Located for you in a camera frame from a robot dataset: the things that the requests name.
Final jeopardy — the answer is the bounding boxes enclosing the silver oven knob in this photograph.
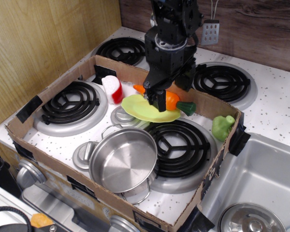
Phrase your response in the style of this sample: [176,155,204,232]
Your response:
[16,159,46,189]
[108,215,134,232]

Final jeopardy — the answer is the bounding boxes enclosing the orange toy carrot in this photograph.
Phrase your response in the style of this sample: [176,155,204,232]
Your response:
[132,84,197,117]

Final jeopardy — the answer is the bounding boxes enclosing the silver oven knob right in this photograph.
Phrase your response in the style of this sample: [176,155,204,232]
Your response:
[108,215,134,232]

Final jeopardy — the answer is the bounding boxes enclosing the back right stove burner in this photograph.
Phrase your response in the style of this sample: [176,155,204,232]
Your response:
[192,62,258,111]

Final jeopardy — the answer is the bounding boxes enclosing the front left stove burner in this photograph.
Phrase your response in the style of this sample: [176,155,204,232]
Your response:
[34,81,108,137]

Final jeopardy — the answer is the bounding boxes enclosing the black cable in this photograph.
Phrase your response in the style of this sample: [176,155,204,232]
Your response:
[0,205,32,232]

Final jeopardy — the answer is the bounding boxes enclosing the silver stove knob front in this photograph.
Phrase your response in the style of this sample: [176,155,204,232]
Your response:
[72,141,98,172]

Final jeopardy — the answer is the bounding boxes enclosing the hanging metal spatula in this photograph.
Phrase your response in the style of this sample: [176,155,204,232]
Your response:
[200,0,220,46]

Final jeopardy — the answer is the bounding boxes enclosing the green toy broccoli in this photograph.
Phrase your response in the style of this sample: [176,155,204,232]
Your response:
[211,116,235,142]

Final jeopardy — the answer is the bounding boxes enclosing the silver stove knob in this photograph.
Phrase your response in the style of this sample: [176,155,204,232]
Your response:
[72,141,98,172]
[110,106,147,127]

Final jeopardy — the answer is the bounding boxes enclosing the stove burner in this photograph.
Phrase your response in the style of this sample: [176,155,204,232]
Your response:
[144,119,218,194]
[91,37,149,71]
[192,62,258,111]
[34,81,108,137]

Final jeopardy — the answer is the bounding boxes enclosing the stainless steel sink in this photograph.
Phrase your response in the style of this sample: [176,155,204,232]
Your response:
[201,133,290,232]

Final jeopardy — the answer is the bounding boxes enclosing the back left stove burner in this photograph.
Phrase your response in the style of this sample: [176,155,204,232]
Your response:
[91,37,149,71]

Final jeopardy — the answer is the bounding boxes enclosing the silver oven knob left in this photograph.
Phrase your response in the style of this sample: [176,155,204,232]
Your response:
[16,159,46,189]

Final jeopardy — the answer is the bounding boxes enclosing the red white toy sushi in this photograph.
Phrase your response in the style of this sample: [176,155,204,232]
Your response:
[101,75,124,104]

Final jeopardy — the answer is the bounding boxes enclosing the orange object bottom left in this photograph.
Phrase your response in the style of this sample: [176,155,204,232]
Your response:
[30,213,54,228]

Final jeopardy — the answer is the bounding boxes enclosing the silver stove knob centre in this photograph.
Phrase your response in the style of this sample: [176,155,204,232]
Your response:
[110,106,147,127]

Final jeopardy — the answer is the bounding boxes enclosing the light green plastic plate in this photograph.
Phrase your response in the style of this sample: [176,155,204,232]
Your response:
[121,94,181,123]

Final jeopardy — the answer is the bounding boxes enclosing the front right stove burner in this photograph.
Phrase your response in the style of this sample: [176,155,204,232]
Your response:
[144,119,218,194]

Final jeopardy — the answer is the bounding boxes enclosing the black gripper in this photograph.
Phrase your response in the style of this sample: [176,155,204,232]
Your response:
[143,30,197,112]

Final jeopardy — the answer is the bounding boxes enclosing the brown cardboard fence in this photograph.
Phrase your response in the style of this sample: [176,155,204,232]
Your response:
[6,56,244,232]

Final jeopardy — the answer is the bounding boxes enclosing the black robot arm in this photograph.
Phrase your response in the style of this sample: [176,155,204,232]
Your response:
[143,0,203,112]

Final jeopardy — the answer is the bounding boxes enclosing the stainless steel pot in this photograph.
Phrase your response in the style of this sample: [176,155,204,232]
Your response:
[88,124,158,205]

